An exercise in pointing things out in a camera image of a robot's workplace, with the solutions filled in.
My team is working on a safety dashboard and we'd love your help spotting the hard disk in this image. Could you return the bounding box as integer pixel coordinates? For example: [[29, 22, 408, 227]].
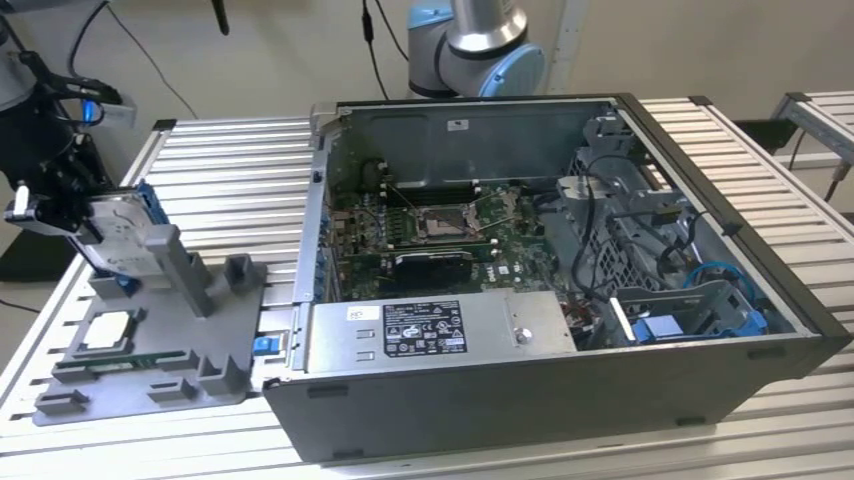
[[70, 180, 161, 301]]

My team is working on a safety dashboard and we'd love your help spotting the grey metal disk bay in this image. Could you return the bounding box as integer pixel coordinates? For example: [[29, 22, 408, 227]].
[[603, 279, 795, 346]]

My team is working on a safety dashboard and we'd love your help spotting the black monitor stand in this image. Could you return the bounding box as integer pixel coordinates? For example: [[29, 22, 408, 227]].
[[0, 219, 85, 282]]

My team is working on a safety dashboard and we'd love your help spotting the silver CPU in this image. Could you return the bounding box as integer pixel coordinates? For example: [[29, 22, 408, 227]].
[[78, 312, 139, 351]]

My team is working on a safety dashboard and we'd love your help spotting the grey parts rack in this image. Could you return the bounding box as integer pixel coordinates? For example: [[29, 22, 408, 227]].
[[29, 222, 269, 426]]

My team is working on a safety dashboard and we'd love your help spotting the green RAM stick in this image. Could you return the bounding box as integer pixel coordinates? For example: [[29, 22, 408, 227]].
[[56, 349, 185, 374]]

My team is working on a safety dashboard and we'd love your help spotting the thin locking lever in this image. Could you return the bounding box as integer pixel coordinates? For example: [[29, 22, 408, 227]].
[[389, 184, 421, 211]]

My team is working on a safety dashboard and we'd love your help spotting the CPU socket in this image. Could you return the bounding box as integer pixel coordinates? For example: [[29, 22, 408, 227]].
[[412, 203, 483, 240]]

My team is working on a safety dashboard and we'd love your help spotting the black graphics card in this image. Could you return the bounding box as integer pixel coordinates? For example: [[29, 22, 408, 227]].
[[391, 249, 476, 292]]

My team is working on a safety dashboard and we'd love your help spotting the metal socket cover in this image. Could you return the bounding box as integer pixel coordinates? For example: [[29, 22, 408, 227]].
[[469, 192, 520, 226]]

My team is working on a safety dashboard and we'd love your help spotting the silver power supply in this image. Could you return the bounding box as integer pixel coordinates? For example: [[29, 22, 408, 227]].
[[303, 292, 576, 375]]

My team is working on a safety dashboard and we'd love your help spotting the green motherboard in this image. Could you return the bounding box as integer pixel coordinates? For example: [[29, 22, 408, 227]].
[[325, 182, 579, 301]]

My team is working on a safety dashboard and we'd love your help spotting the black open PC case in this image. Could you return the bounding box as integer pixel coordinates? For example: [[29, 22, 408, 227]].
[[263, 92, 854, 469]]

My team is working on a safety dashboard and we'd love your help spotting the grey perforated drive cage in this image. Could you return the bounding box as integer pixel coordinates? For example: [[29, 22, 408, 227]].
[[537, 114, 702, 301]]

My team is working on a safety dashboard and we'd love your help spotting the blue plastic bay clip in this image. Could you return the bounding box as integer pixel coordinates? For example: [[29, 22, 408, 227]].
[[631, 314, 683, 345]]

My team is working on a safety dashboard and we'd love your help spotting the black box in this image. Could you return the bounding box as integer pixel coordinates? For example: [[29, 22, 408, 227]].
[[732, 119, 799, 156]]

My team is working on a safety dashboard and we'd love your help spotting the metal slat side table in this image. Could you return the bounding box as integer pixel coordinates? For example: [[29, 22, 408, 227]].
[[772, 92, 854, 166]]

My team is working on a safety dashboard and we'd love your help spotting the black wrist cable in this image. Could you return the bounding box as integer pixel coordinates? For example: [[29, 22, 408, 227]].
[[65, 0, 112, 86]]

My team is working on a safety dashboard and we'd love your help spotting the black hanging cable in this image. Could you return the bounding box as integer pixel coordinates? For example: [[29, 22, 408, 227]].
[[361, 0, 392, 99]]

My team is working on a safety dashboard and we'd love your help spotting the black wire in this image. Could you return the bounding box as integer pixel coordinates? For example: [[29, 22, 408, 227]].
[[571, 153, 668, 304]]

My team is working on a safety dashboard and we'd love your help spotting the blue wire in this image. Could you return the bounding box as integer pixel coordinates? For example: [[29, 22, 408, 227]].
[[686, 259, 743, 301]]

